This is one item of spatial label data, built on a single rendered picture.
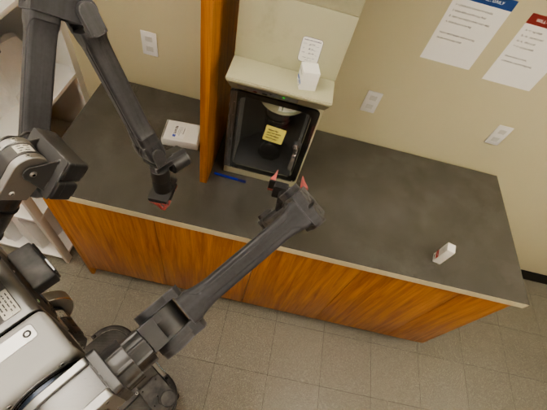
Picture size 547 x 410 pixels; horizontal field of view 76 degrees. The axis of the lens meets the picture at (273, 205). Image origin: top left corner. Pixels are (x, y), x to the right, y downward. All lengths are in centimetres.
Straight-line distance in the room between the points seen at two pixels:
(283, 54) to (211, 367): 168
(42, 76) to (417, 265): 140
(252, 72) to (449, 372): 216
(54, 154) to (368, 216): 127
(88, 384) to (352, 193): 128
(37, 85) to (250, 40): 56
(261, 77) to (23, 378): 88
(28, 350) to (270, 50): 93
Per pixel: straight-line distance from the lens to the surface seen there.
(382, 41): 161
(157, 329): 72
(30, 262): 81
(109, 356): 70
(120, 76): 100
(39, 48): 93
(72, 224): 187
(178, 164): 113
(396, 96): 176
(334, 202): 158
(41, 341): 70
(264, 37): 113
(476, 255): 179
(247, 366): 221
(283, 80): 111
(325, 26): 109
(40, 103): 94
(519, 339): 305
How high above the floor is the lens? 217
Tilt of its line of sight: 55 degrees down
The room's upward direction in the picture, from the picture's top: 18 degrees clockwise
